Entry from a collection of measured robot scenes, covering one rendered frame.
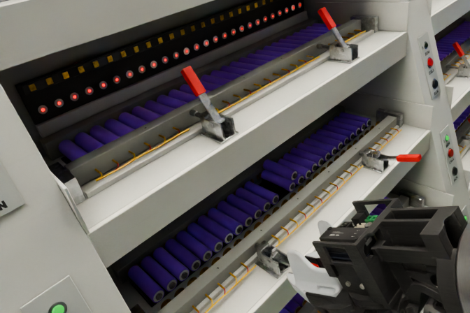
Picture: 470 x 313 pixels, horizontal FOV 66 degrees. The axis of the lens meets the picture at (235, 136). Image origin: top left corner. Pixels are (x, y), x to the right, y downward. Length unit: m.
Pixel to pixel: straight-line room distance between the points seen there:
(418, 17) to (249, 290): 0.56
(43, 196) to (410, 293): 0.31
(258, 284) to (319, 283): 0.12
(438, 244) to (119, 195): 0.27
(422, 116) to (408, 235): 0.47
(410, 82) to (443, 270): 0.51
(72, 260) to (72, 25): 0.20
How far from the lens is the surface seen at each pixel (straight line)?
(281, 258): 0.48
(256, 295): 0.49
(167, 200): 0.38
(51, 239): 0.34
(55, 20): 0.35
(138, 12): 0.38
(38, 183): 0.33
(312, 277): 0.40
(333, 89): 0.54
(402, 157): 0.63
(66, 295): 0.36
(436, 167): 0.82
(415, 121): 0.79
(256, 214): 0.56
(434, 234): 0.29
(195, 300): 0.48
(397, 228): 0.33
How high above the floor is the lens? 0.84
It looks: 16 degrees down
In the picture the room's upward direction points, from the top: 22 degrees counter-clockwise
